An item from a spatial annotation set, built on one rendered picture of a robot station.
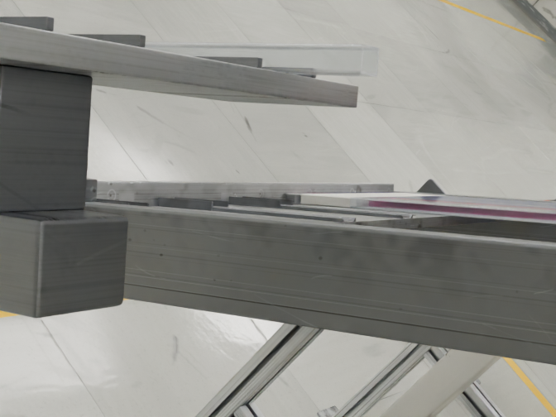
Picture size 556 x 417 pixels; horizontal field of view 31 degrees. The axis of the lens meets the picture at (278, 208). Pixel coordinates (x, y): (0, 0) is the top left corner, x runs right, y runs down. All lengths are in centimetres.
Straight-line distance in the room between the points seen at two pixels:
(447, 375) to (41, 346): 72
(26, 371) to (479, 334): 133
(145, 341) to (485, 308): 153
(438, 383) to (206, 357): 60
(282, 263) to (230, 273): 4
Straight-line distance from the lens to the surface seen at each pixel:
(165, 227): 66
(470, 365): 170
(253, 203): 99
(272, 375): 148
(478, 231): 128
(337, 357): 249
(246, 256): 62
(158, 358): 203
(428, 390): 173
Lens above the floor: 115
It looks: 24 degrees down
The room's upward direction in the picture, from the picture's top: 42 degrees clockwise
